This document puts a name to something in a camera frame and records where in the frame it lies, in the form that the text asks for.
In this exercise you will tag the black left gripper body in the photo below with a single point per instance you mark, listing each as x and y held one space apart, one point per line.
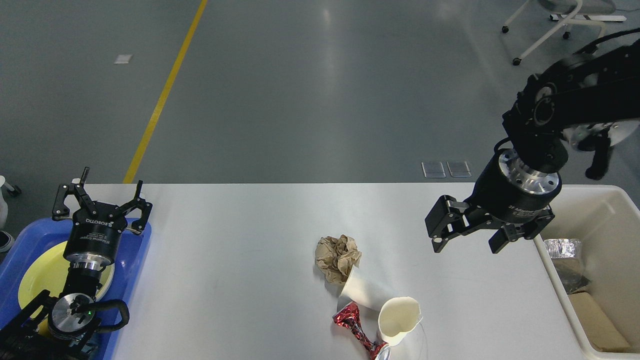
94 239

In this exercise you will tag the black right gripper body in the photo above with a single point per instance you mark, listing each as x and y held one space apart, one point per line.
512 192

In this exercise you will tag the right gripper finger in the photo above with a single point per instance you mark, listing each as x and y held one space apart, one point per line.
449 219
509 232

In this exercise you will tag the yellow plastic plate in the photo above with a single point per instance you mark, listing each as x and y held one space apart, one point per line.
45 272

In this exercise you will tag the crushed white paper cup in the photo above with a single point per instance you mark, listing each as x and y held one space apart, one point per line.
397 318

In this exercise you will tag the brown paper bag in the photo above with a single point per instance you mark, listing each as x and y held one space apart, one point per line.
601 332

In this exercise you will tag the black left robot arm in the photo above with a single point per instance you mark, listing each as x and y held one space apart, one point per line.
18 342

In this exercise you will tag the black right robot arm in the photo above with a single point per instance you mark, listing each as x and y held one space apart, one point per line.
589 102

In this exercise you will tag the white plate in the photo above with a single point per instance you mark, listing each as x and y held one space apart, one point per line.
106 278

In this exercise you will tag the blue plastic tray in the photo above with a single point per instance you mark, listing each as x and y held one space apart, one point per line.
43 235

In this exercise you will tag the white table leg left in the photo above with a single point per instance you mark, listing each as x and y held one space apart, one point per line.
12 190

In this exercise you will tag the beige plastic bin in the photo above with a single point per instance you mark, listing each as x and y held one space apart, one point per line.
606 221

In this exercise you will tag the crumpled brown paper ball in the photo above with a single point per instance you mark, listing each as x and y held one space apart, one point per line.
335 257

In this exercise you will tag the red foil wrapper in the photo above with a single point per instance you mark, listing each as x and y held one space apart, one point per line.
349 317

